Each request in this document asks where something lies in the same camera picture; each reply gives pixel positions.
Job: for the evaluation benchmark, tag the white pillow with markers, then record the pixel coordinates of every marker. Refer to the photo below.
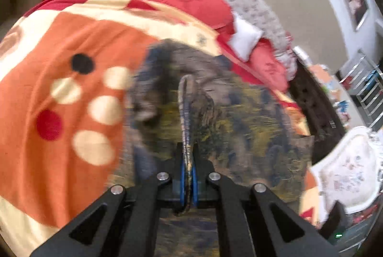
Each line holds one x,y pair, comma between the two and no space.
245,35

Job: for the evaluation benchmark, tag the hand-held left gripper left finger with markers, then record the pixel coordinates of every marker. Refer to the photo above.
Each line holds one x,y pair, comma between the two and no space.
183,185

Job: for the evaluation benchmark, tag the metal rack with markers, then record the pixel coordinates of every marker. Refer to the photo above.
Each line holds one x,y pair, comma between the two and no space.
366,89

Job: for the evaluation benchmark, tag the orange red cream printed blanket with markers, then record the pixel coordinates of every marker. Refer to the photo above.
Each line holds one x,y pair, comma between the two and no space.
59,65

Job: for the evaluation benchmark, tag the dark floral patterned garment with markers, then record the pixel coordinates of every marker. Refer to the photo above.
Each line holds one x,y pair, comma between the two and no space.
239,125

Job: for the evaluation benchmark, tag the white floral armchair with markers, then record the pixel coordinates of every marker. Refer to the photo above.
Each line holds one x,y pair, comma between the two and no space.
347,167

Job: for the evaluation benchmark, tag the dark wooden bed rail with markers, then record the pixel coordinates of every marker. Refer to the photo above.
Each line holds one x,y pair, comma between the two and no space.
317,107

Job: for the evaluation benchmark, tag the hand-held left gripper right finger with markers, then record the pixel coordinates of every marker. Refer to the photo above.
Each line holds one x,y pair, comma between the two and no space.
195,188

